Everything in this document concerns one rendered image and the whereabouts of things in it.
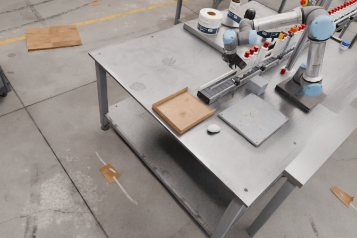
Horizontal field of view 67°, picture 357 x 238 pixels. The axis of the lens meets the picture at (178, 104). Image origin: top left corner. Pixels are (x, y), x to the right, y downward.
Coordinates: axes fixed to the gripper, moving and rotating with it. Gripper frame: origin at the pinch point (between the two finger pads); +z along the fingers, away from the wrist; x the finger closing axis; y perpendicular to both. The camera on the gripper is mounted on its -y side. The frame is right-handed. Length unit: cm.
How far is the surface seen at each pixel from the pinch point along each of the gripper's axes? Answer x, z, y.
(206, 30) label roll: -22, 20, 54
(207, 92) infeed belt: 26.2, -4.3, 0.6
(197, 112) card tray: 41.8, -8.1, -6.4
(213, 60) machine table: -3.0, 18.2, 27.1
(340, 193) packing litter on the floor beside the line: -9, 116, -104
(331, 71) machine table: -71, 57, -38
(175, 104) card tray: 47.6, -11.4, 6.7
